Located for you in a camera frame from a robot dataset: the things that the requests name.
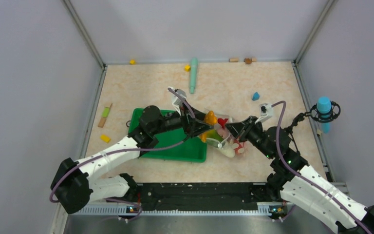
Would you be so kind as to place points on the green plastic tray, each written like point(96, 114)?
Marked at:
point(180, 148)

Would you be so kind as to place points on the wooden green block stick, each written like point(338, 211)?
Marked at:
point(104, 115)

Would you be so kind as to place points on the brown wooden piece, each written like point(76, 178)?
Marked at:
point(247, 60)

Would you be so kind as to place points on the yellow lego brick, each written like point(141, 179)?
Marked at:
point(105, 138)

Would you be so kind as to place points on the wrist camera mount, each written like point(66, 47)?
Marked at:
point(178, 96)
point(266, 112)

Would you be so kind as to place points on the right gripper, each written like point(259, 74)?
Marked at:
point(243, 128)

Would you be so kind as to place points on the blue microphone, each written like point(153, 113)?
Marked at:
point(324, 107)

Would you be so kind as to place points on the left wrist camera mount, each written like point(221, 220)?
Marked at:
point(178, 96)

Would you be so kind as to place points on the orange green mango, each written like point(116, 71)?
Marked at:
point(211, 137)

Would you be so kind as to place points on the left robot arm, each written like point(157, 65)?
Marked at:
point(78, 182)

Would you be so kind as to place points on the blue plastic piece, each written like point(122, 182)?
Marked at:
point(256, 96)

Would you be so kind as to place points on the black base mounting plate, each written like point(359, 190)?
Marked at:
point(225, 196)

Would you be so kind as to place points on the red chili pepper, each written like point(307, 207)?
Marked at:
point(223, 121)

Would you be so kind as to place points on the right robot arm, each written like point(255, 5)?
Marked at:
point(296, 181)

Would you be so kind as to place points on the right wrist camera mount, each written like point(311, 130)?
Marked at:
point(266, 112)

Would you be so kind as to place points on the clear dotted zip bag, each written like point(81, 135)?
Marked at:
point(238, 146)

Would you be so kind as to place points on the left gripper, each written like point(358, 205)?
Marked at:
point(194, 126)

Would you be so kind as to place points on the mint green marker pen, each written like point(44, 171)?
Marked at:
point(193, 74)

